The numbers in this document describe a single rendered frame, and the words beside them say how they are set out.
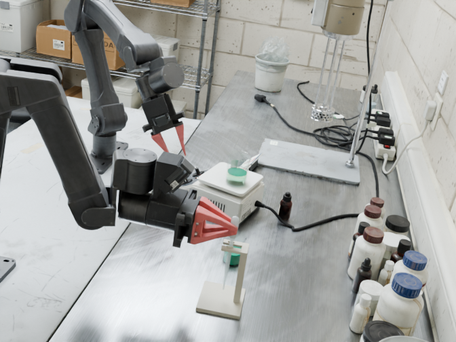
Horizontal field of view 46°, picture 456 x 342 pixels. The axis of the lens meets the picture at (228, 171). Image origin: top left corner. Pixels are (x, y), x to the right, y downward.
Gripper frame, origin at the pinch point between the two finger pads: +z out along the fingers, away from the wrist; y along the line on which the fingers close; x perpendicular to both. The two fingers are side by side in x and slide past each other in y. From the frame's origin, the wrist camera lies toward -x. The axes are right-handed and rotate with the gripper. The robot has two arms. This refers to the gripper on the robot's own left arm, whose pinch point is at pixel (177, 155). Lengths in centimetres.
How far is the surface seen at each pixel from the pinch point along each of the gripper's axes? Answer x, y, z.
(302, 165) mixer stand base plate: 24.3, 31.3, 18.9
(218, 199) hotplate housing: -7.4, 5.2, 12.0
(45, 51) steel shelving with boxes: 235, -65, -64
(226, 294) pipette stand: -31.9, 0.5, 23.9
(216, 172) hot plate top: -1.1, 7.3, 7.0
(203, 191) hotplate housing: -5.8, 2.9, 9.4
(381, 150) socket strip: 35, 58, 26
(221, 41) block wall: 236, 44, -31
